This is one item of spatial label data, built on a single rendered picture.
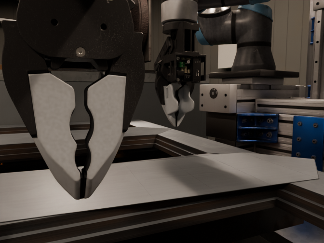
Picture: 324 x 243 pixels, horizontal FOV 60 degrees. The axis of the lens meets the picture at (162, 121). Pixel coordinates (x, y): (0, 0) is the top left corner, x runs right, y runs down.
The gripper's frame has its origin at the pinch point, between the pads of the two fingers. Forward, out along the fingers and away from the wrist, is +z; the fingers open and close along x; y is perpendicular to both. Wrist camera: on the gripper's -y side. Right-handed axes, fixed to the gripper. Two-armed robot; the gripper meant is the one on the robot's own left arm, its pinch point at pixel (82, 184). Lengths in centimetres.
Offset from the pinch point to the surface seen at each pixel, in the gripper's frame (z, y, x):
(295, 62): -43, 249, -303
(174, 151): 8.1, 40.3, -27.1
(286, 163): 5.7, 14.7, -35.8
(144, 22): -94, 330, -126
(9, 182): 5.9, 22.5, 6.7
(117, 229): 8.2, 8.1, -4.5
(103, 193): 5.9, 13.2, -4.1
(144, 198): 5.9, 9.8, -8.2
